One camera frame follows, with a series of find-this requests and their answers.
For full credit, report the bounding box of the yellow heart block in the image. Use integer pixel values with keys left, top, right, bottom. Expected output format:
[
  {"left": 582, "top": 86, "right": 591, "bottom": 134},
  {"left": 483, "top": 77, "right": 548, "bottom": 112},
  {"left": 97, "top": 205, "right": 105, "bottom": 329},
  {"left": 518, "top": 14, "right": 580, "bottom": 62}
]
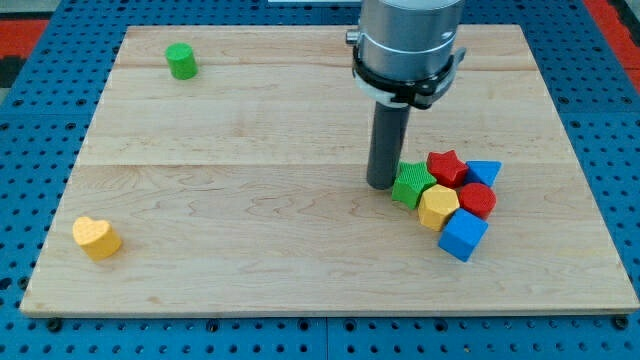
[{"left": 72, "top": 216, "right": 123, "bottom": 261}]

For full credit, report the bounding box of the red cylinder block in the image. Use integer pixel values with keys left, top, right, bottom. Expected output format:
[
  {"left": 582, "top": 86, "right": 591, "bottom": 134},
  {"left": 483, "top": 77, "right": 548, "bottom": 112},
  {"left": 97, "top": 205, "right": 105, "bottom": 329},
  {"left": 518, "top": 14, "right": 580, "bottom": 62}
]
[{"left": 458, "top": 183, "right": 497, "bottom": 220}]

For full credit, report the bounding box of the yellow hexagon block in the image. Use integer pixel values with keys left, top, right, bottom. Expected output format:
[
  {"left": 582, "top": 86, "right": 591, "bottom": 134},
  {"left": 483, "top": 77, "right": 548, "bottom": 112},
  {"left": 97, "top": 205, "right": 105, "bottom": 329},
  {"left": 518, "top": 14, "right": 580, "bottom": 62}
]
[{"left": 418, "top": 184, "right": 460, "bottom": 232}]

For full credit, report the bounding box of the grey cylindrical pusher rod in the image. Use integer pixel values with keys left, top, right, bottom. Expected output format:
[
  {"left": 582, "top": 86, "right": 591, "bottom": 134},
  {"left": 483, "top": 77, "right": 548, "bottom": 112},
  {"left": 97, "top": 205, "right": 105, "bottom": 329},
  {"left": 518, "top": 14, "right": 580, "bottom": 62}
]
[{"left": 366, "top": 103, "right": 410, "bottom": 190}]

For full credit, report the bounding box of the blue triangle block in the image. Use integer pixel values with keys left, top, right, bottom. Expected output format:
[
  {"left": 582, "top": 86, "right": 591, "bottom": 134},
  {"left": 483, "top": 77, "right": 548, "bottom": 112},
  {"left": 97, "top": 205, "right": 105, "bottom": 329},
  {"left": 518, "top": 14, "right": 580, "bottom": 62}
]
[{"left": 464, "top": 160, "right": 502, "bottom": 187}]

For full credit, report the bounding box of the green star block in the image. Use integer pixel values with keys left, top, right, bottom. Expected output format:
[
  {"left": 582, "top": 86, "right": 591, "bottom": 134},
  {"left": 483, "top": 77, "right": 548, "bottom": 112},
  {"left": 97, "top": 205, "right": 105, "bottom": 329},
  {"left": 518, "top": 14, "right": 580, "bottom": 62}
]
[{"left": 391, "top": 162, "right": 437, "bottom": 209}]

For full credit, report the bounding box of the blue cube block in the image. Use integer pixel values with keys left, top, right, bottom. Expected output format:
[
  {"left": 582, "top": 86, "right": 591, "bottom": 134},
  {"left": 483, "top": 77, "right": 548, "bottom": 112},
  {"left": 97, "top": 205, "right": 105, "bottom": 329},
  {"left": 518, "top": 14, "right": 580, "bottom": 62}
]
[{"left": 438, "top": 208, "right": 489, "bottom": 262}]

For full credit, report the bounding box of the wooden board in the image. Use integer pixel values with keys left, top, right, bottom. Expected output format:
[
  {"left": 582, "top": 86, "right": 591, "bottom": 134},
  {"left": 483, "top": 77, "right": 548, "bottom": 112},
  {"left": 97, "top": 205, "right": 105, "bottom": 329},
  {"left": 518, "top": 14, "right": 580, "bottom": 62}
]
[{"left": 20, "top": 25, "right": 639, "bottom": 318}]

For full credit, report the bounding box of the red star block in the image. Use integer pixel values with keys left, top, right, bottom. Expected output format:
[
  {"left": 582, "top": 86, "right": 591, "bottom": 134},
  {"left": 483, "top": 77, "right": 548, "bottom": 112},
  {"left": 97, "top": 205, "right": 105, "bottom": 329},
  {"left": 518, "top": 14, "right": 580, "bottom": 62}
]
[{"left": 426, "top": 150, "right": 469, "bottom": 188}]

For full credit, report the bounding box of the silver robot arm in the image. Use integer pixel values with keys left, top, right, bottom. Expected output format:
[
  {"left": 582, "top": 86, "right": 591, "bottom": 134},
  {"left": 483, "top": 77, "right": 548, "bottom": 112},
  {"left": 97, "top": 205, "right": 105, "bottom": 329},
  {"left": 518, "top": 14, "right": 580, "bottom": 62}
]
[{"left": 345, "top": 0, "right": 465, "bottom": 81}]

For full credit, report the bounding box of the green cylinder block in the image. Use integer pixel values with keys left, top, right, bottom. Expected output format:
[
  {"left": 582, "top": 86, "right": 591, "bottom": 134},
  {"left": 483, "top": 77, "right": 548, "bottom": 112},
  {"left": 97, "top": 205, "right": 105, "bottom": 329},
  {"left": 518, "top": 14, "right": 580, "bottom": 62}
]
[{"left": 165, "top": 42, "right": 198, "bottom": 80}]

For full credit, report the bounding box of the black clamp ring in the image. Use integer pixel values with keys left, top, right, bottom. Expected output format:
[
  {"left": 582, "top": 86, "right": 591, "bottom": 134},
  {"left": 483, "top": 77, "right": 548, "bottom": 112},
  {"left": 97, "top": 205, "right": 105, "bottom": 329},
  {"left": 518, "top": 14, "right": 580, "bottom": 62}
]
[{"left": 351, "top": 45, "right": 467, "bottom": 111}]

